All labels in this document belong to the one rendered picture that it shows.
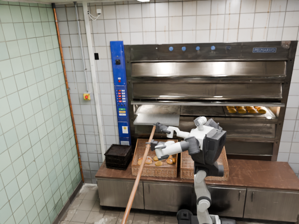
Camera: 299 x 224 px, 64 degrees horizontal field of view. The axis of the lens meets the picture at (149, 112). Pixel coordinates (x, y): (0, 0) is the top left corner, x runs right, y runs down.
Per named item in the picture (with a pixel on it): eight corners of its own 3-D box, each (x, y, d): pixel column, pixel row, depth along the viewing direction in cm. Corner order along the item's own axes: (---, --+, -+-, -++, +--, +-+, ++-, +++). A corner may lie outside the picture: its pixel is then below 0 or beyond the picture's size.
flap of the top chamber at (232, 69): (131, 77, 303) (131, 61, 302) (284, 77, 275) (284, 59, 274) (131, 77, 298) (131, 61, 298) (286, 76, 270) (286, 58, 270)
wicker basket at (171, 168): (138, 155, 342) (137, 138, 332) (178, 156, 334) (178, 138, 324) (131, 176, 297) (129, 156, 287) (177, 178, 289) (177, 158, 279)
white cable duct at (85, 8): (103, 168, 363) (82, 1, 280) (107, 168, 362) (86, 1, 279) (103, 169, 361) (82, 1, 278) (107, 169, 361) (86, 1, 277)
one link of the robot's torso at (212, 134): (227, 157, 234) (229, 123, 222) (212, 174, 210) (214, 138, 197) (199, 149, 252) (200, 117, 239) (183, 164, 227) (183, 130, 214)
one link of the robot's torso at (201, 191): (210, 198, 258) (208, 160, 242) (212, 210, 242) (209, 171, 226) (195, 198, 261) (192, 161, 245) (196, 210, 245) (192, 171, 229)
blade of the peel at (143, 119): (178, 126, 287) (178, 123, 285) (133, 124, 295) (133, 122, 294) (179, 114, 320) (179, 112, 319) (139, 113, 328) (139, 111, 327)
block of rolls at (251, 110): (223, 98, 372) (223, 95, 370) (255, 99, 364) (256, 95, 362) (228, 113, 316) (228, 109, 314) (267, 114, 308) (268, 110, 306)
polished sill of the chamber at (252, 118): (135, 116, 330) (135, 114, 328) (276, 119, 301) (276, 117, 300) (134, 118, 324) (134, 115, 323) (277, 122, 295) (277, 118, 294)
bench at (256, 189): (112, 185, 372) (108, 153, 351) (280, 197, 334) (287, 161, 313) (99, 212, 321) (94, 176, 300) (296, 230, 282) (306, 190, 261)
